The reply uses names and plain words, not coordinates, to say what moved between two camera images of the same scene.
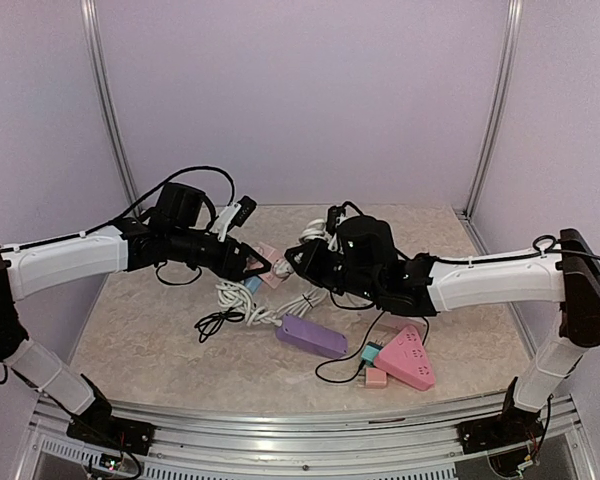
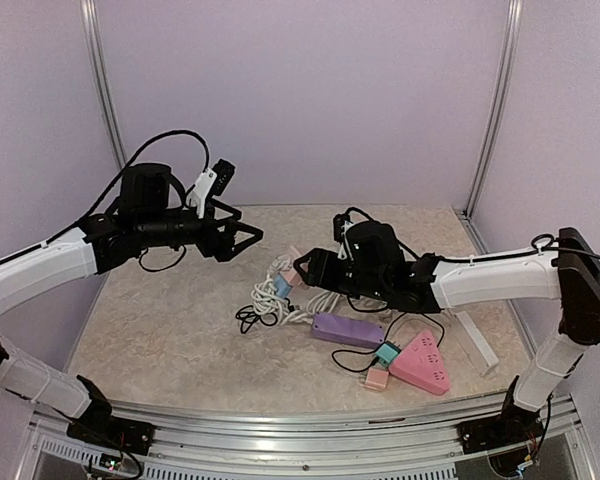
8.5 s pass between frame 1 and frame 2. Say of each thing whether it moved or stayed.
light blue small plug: moved
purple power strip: moved
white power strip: moved
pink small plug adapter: moved
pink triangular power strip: moved
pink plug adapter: stayed
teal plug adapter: moved
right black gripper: stayed
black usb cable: moved
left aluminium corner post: stayed
